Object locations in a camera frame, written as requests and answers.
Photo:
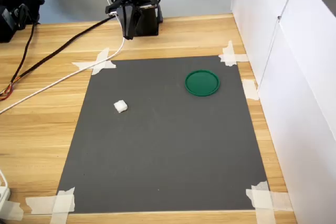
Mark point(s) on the dark grey mat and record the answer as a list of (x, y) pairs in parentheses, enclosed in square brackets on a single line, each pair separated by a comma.
[(162, 142)]

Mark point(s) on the white partition panel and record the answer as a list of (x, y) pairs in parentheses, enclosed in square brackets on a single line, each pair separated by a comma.
[(257, 11), (302, 103)]

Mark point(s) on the small white plastic terminal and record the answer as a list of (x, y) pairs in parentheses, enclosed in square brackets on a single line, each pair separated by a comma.
[(120, 106)]

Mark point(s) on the white power strip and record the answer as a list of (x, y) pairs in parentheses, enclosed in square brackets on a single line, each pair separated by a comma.
[(4, 195)]

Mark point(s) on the round green lid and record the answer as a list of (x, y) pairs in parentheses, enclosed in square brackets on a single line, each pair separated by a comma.
[(202, 83)]

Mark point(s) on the white masking tape strip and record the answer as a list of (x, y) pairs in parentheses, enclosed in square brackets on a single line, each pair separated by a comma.
[(249, 89), (283, 200), (39, 204), (81, 64), (103, 54), (59, 217), (229, 48), (241, 58), (10, 211), (263, 216)]

